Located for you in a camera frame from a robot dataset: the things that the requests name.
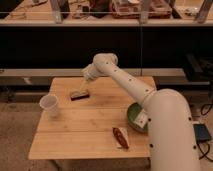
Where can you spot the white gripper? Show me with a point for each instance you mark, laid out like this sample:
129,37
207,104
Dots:
90,73

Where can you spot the dark brown eraser block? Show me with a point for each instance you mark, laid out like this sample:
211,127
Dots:
77,95

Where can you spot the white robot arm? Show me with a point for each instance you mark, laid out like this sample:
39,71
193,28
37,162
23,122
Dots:
171,134

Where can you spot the wooden table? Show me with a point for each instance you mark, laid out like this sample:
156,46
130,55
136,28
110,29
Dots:
84,128

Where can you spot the green bowl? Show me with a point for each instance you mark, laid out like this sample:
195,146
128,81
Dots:
132,112

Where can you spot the white packet in bowl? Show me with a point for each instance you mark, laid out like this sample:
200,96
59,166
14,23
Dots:
141,119

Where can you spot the long workbench shelf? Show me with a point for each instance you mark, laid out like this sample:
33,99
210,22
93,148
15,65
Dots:
107,12

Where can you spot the black foot pedal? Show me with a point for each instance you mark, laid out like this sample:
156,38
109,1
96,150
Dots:
202,133

